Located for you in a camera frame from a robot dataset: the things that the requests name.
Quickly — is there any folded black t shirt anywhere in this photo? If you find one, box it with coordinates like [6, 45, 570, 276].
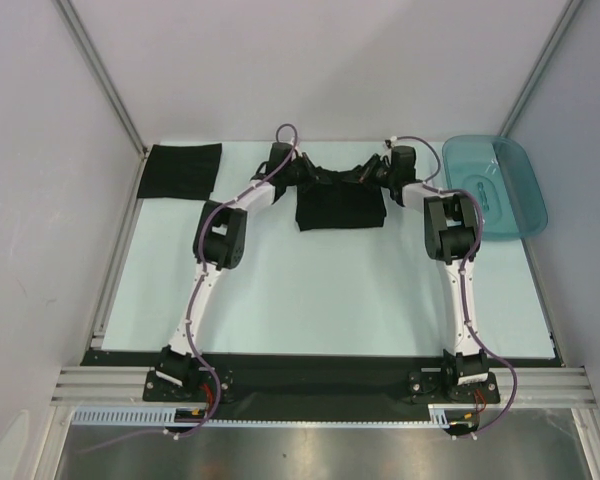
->
[137, 143, 222, 201]

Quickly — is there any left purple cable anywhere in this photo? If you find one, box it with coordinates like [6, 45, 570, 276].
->
[74, 123, 301, 451]

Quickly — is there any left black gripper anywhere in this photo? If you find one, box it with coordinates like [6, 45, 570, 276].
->
[282, 153, 330, 194]

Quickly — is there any teal transparent plastic bin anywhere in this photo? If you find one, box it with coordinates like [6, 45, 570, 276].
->
[442, 135, 548, 241]

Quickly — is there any left aluminium corner post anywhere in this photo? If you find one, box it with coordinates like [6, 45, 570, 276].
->
[54, 0, 149, 159]

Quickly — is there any aluminium corner post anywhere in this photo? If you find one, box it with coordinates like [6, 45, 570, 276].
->
[54, 0, 149, 159]
[498, 0, 587, 137]

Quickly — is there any white slotted cable duct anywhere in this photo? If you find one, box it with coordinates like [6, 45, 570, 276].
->
[72, 407, 214, 427]

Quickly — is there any aluminium frame rail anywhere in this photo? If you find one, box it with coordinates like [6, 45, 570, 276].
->
[51, 366, 597, 409]

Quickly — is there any black t shirt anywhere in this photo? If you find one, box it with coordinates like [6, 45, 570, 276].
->
[137, 143, 222, 201]
[295, 169, 387, 232]

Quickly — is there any right aluminium corner post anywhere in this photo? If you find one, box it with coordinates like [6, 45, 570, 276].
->
[498, 0, 587, 137]

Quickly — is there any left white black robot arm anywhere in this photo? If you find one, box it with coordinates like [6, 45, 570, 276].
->
[152, 139, 313, 400]

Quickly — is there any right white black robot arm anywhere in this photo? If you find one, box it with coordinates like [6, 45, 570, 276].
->
[353, 142, 495, 402]

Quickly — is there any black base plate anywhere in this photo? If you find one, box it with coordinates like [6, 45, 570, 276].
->
[79, 352, 564, 421]

